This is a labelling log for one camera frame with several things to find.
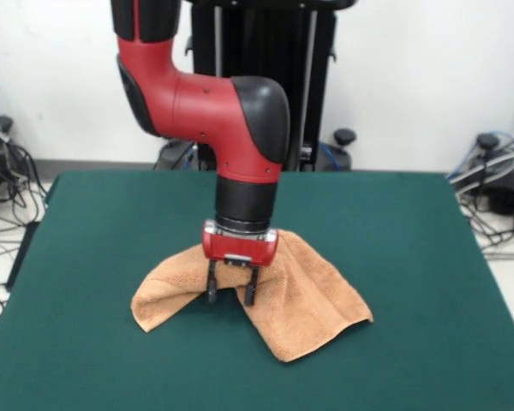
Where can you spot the tan terry towel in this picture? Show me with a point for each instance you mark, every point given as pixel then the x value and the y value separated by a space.
pixel 308 299

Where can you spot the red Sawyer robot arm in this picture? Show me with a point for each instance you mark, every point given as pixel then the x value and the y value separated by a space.
pixel 214 120

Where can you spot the dark green tablecloth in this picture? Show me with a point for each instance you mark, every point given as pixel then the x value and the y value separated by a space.
pixel 390 257

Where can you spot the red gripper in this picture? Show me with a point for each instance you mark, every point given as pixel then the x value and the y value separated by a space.
pixel 240 250

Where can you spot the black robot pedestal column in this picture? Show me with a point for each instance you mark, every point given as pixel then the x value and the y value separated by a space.
pixel 261 43

